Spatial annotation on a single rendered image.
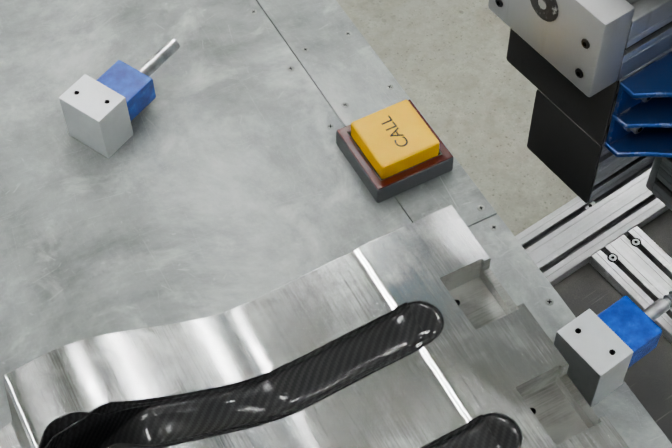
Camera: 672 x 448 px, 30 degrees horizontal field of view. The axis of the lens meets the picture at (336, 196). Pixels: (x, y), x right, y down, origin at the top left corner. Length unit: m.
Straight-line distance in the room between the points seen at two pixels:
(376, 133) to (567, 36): 0.19
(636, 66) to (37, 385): 0.56
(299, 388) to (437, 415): 0.11
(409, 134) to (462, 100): 1.14
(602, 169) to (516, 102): 1.07
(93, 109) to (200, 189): 0.12
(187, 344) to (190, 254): 0.18
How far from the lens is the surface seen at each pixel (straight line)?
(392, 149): 1.12
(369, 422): 0.93
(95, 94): 1.17
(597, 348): 1.01
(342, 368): 0.95
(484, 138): 2.22
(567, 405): 0.97
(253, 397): 0.94
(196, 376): 0.93
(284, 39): 1.26
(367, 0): 2.44
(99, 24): 1.30
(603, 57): 1.06
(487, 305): 1.00
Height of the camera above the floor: 1.72
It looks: 54 degrees down
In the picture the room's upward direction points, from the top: 1 degrees counter-clockwise
